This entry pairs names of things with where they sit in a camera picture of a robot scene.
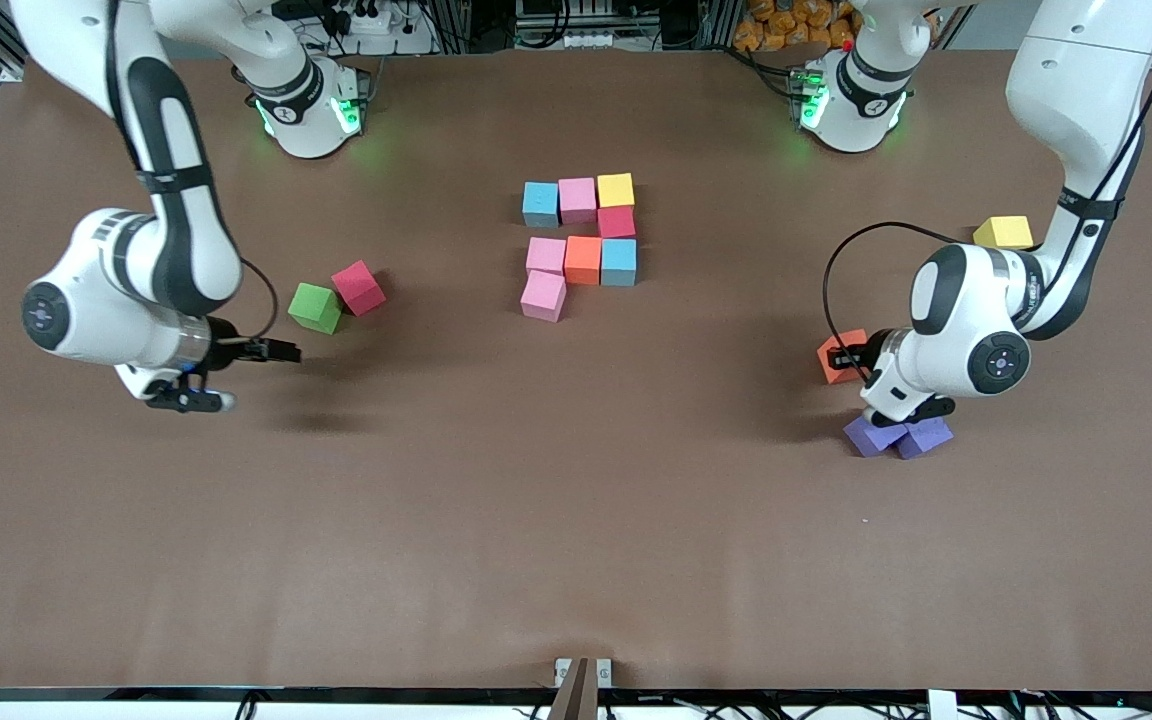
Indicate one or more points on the purple foam cube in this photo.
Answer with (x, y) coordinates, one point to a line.
(871, 438)
(928, 438)

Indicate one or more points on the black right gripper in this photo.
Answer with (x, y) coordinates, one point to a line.
(229, 352)

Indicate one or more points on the black equipment rack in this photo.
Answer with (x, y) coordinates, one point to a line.
(681, 25)

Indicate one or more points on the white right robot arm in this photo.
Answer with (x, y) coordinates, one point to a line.
(176, 250)

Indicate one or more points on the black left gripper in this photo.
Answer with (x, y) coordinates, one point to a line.
(873, 353)

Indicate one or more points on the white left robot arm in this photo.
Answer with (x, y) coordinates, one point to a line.
(976, 320)

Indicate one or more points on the orange mesh bags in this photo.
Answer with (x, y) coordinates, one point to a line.
(786, 25)

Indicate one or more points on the small white box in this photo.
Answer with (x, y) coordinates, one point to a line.
(942, 706)

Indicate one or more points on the brown table cover mat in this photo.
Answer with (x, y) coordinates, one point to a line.
(576, 560)

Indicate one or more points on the yellow foam cube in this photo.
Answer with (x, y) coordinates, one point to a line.
(1004, 232)
(616, 190)

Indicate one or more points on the white power strip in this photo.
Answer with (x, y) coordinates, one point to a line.
(371, 20)

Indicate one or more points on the orange foam cube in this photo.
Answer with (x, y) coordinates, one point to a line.
(583, 260)
(826, 368)

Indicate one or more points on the red foam cube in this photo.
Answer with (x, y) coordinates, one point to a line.
(358, 287)
(617, 222)

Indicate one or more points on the blue foam cube with scribble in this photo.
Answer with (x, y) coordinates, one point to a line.
(540, 203)

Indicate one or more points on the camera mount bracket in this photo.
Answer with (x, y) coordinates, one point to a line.
(576, 690)

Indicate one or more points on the pink foam cube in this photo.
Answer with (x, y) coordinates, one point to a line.
(543, 296)
(546, 255)
(578, 200)

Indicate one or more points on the green foam cube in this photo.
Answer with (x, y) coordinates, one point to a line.
(314, 305)

